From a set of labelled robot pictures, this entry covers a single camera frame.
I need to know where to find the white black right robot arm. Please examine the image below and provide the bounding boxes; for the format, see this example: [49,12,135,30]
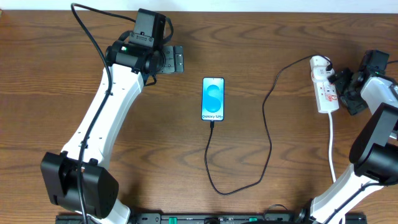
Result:
[302,50,397,223]

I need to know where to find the black charger cable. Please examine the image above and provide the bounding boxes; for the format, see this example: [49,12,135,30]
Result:
[203,54,333,196]

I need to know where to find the white power strip cord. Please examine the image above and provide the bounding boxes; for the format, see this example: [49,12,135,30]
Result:
[327,111,346,224]

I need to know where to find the white power strip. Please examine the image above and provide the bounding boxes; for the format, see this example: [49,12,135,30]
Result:
[310,55,339,114]

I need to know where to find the blue Galaxy smartphone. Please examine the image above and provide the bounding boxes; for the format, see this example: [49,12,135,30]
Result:
[201,77,225,121]

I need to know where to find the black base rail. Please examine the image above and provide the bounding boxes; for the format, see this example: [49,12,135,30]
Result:
[55,212,368,224]

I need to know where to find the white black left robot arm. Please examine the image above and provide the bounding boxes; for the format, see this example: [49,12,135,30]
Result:
[40,40,184,223]

